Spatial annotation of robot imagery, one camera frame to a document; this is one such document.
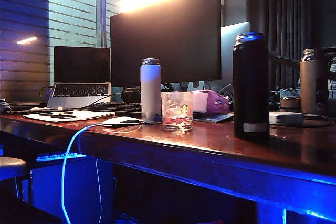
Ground black computer monitor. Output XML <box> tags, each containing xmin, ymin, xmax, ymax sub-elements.
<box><xmin>110</xmin><ymin>0</ymin><xmax>223</xmax><ymax>88</ymax></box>

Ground white thermos bottle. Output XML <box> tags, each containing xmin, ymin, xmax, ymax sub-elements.
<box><xmin>140</xmin><ymin>58</ymin><xmax>162</xmax><ymax>121</ymax></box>

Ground striped frosted glass partition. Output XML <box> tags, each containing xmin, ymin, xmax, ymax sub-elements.
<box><xmin>0</xmin><ymin>0</ymin><xmax>184</xmax><ymax>104</ymax></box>

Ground black keyboard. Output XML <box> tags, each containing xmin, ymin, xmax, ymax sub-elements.
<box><xmin>80</xmin><ymin>101</ymin><xmax>143</xmax><ymax>118</ymax></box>

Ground silver display back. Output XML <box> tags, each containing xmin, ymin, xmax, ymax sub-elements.
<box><xmin>219</xmin><ymin>21</ymin><xmax>250</xmax><ymax>90</ymax></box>

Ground small dark gadget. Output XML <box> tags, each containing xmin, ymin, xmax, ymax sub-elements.
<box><xmin>0</xmin><ymin>99</ymin><xmax>13</xmax><ymax>113</ymax></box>

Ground black angled rail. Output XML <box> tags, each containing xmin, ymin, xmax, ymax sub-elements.
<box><xmin>269</xmin><ymin>49</ymin><xmax>301</xmax><ymax>70</ymax></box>

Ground silver open laptop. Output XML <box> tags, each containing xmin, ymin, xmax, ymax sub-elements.
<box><xmin>46</xmin><ymin>46</ymin><xmax>112</xmax><ymax>109</ymax></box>

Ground white power adapter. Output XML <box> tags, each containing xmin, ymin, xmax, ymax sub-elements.
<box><xmin>269</xmin><ymin>111</ymin><xmax>305</xmax><ymax>126</ymax></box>

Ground light coloured keyboard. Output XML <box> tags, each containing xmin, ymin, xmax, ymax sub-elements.
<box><xmin>36</xmin><ymin>151</ymin><xmax>88</xmax><ymax>162</ymax></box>

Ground round grey stool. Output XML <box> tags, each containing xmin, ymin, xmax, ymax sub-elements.
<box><xmin>0</xmin><ymin>157</ymin><xmax>28</xmax><ymax>201</ymax></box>

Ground white flat mouse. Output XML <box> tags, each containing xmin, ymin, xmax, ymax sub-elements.
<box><xmin>101</xmin><ymin>116</ymin><xmax>144</xmax><ymax>128</ymax></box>

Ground thin white cable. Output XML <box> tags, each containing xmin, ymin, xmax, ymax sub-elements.
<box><xmin>94</xmin><ymin>158</ymin><xmax>103</xmax><ymax>224</ymax></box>

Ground black headphones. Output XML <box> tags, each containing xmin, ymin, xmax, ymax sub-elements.
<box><xmin>120</xmin><ymin>87</ymin><xmax>142</xmax><ymax>103</ymax></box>

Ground printed clear glass cup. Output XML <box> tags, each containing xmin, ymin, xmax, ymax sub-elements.
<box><xmin>161</xmin><ymin>91</ymin><xmax>194</xmax><ymax>132</ymax></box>

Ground bronze thermos bottle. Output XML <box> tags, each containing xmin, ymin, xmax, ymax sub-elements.
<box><xmin>300</xmin><ymin>48</ymin><xmax>329</xmax><ymax>116</ymax></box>

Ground white charging cable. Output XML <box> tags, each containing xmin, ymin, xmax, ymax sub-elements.
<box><xmin>60</xmin><ymin>120</ymin><xmax>114</xmax><ymax>224</ymax></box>

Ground blue booklet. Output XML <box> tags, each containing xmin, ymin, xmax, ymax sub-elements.
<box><xmin>194</xmin><ymin>112</ymin><xmax>234</xmax><ymax>124</ymax></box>

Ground white notepad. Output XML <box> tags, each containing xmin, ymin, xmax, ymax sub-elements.
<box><xmin>23</xmin><ymin>109</ymin><xmax>116</xmax><ymax>123</ymax></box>

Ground black thermos with grey label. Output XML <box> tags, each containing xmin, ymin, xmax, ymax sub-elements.
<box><xmin>232</xmin><ymin>31</ymin><xmax>270</xmax><ymax>141</ymax></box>

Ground long black bar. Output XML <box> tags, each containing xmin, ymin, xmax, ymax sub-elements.
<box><xmin>5</xmin><ymin>107</ymin><xmax>82</xmax><ymax>114</ymax></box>

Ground dark curtain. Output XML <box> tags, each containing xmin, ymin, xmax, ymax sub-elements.
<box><xmin>246</xmin><ymin>0</ymin><xmax>336</xmax><ymax>91</ymax></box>

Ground white drawer cabinet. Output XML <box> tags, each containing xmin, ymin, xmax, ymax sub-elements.
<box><xmin>30</xmin><ymin>156</ymin><xmax>115</xmax><ymax>224</ymax></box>

